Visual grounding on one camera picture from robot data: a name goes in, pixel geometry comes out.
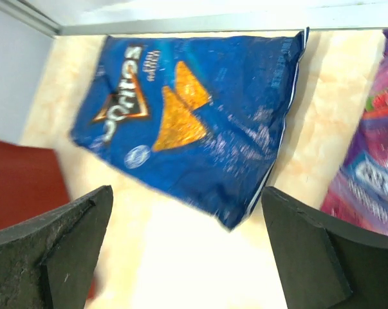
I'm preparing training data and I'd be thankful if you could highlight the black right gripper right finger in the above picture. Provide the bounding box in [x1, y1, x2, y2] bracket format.
[261, 187, 388, 309]

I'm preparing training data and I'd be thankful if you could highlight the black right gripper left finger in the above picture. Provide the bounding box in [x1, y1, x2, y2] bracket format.
[0, 185, 113, 308]

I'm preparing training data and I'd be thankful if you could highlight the red paper bag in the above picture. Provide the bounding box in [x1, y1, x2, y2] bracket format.
[0, 141, 73, 230]

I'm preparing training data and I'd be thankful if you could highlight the purple berries candy packet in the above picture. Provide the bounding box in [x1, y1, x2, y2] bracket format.
[320, 29, 388, 236]

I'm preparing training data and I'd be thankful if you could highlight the blue snack packet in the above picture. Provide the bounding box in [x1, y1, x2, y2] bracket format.
[70, 29, 309, 230]

